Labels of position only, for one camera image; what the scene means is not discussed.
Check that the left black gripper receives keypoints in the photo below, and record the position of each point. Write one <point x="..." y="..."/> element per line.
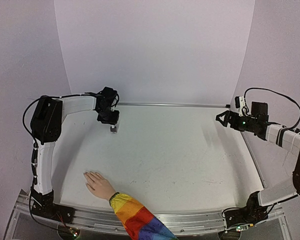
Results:
<point x="114" y="122"/>

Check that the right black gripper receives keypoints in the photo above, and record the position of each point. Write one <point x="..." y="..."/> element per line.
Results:
<point x="231" y="118"/>

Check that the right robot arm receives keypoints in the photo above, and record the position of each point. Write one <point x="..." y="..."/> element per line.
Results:
<point x="281" y="150"/>

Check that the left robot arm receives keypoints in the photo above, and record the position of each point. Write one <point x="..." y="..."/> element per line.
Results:
<point x="46" y="127"/>

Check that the rainbow sleeve forearm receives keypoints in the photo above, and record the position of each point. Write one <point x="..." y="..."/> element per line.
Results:
<point x="138" y="221"/>

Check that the mannequin hand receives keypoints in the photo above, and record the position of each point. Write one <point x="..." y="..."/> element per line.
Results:
<point x="99" y="186"/>

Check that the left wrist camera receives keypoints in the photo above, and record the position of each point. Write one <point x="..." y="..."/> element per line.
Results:
<point x="115" y="102"/>

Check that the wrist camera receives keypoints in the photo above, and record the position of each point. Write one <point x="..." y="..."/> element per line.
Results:
<point x="115" y="102"/>
<point x="241" y="105"/>

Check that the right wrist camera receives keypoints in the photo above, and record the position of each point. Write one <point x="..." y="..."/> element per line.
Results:
<point x="241" y="105"/>

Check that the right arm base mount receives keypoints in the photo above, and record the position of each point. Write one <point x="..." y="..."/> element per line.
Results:
<point x="250" y="214"/>

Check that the aluminium front rail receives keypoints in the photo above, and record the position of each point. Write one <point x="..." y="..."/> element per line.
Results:
<point x="180" y="224"/>

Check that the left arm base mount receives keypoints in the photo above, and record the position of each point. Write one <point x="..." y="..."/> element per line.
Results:
<point x="43" y="206"/>

